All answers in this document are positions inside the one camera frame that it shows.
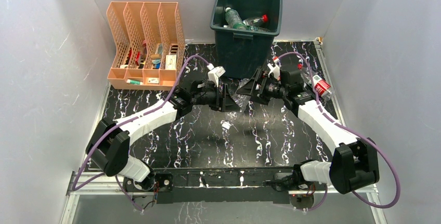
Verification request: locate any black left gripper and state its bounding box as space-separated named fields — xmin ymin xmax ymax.
xmin=191 ymin=82 xmax=240 ymax=112

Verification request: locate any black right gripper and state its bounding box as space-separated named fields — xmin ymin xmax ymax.
xmin=236 ymin=69 xmax=288 ymax=106

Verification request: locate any small white card box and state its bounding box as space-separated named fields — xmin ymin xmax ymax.
xmin=147 ymin=77 xmax=160 ymax=84

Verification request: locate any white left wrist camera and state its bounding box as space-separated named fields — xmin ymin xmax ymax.
xmin=207 ymin=63 xmax=226 ymax=87

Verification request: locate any dark green plastic bin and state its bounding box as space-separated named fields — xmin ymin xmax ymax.
xmin=210 ymin=0 xmax=283 ymax=78

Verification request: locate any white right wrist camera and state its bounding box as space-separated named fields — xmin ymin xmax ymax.
xmin=267 ymin=56 xmax=280 ymax=81

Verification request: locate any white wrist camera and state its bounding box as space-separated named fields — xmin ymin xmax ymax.
xmin=207 ymin=63 xmax=226 ymax=87
xmin=267 ymin=56 xmax=280 ymax=81

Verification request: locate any orange plastic file organizer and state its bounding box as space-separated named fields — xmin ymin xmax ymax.
xmin=106 ymin=2 xmax=186 ymax=90

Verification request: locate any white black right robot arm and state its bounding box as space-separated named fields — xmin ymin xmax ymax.
xmin=237 ymin=65 xmax=380 ymax=194

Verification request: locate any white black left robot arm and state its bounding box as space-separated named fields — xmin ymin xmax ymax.
xmin=85 ymin=81 xmax=240 ymax=191

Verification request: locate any green tea bottle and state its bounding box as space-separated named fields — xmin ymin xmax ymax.
xmin=225 ymin=7 xmax=248 ymax=31

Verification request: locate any red label water bottle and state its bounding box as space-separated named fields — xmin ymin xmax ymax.
xmin=242 ymin=15 xmax=269 ymax=27

